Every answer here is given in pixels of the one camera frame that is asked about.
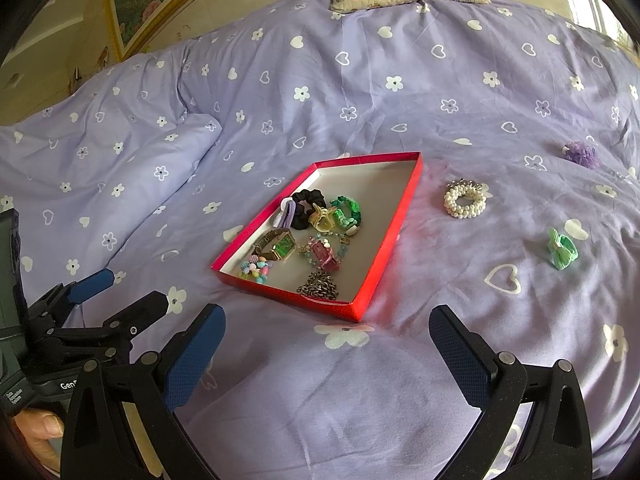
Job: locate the folded purple floral duvet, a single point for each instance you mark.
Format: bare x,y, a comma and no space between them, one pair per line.
83,174

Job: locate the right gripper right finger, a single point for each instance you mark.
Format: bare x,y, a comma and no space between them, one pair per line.
555,442

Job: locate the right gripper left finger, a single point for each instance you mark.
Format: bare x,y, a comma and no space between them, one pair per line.
98,441

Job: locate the person's left hand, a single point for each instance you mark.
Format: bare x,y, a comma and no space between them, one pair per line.
38,428

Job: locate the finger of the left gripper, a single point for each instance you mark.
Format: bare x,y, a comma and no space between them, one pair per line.
120,329
59,302

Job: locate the red shallow jewelry box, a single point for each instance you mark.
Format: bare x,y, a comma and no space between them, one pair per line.
383,185

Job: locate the green fabric scrunchie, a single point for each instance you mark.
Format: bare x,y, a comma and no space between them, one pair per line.
348,215

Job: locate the gold wristwatch green face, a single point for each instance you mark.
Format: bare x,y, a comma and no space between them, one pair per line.
275,245

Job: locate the black velvet scrunchie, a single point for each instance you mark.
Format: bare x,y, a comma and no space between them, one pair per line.
305,205

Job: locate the red pink hair clip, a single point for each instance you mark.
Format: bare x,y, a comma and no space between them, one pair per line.
322,253

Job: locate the purple hair clip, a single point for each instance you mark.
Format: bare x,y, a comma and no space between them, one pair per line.
286,214

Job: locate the yellow claw hair clip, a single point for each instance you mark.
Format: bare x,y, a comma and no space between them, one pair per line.
322,219

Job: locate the purple floral bed sheet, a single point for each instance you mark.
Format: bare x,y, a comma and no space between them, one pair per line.
525,222

